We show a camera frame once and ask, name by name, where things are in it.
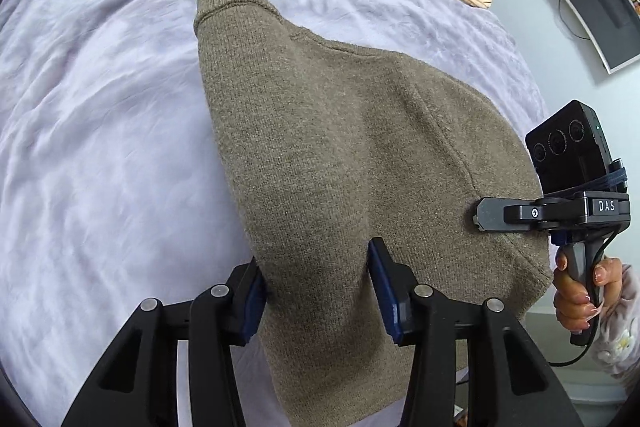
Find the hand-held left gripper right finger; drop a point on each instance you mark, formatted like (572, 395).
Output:
(385, 287)

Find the person's right hand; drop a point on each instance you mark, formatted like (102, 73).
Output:
(570, 302)

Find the olive knitted sweater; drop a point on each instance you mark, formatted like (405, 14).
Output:
(360, 147)

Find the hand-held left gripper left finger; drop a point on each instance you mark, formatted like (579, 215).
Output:
(252, 302)

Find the person's right forearm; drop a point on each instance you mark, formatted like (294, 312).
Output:
(625, 322)

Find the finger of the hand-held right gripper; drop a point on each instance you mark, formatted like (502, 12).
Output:
(505, 213)

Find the lavender bed blanket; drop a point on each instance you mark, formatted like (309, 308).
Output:
(100, 107)

